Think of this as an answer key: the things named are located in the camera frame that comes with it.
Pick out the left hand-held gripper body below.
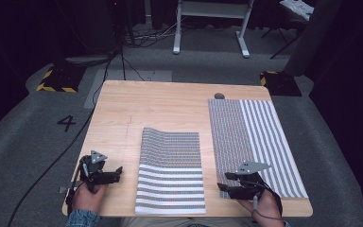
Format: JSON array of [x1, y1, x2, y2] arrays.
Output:
[[78, 149, 117, 194]]

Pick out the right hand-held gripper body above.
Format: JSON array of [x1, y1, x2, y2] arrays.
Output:
[[230, 161, 272, 201]]

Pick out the striped grey white placemat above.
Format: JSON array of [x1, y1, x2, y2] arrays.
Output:
[[134, 127, 207, 216], [208, 98, 309, 200]]

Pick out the person's left hand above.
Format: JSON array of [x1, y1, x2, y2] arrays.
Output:
[[71, 183, 110, 216]]

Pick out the person's right hand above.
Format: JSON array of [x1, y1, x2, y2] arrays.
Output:
[[236, 188, 284, 227]]

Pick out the grey tape strip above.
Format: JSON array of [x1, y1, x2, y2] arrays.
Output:
[[57, 185, 76, 194]]

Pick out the grey floor plate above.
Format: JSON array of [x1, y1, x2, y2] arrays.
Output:
[[82, 69, 173, 110]]

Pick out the black chair legs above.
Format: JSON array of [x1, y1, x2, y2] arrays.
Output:
[[260, 18, 306, 61]]

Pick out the dark equipment stand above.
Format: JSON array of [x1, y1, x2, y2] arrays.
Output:
[[105, 0, 137, 48]]

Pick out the grey curtain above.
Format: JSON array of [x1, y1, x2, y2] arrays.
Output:
[[284, 0, 343, 78]]

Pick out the white cloth on chair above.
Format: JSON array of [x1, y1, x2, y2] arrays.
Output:
[[279, 0, 315, 22]]

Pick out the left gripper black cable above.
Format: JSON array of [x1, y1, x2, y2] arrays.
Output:
[[65, 160, 89, 216]]

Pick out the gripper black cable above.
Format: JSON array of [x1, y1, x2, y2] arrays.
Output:
[[65, 160, 89, 216], [245, 179, 285, 222]]

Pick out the long black floor cable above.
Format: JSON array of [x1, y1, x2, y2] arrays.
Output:
[[7, 46, 124, 227]]

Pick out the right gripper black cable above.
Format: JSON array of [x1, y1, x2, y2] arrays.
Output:
[[245, 179, 285, 222]]

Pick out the black yellow striped base plate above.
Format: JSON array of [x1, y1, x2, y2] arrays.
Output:
[[259, 70, 303, 97], [36, 63, 87, 94]]

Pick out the bundle of floor cables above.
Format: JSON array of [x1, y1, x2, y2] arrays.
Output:
[[122, 18, 183, 49]]

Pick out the white desk frame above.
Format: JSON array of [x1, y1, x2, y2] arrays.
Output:
[[172, 0, 255, 59]]

